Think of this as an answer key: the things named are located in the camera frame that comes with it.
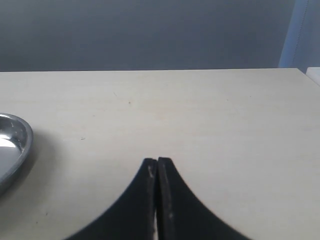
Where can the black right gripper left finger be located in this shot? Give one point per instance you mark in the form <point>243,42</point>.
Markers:
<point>132,216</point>

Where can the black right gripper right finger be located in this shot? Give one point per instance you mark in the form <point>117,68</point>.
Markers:
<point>181,215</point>

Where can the round stainless steel plate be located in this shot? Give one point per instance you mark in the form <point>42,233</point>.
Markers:
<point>16,140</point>

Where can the white object beside table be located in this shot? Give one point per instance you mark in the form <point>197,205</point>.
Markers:
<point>314,74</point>

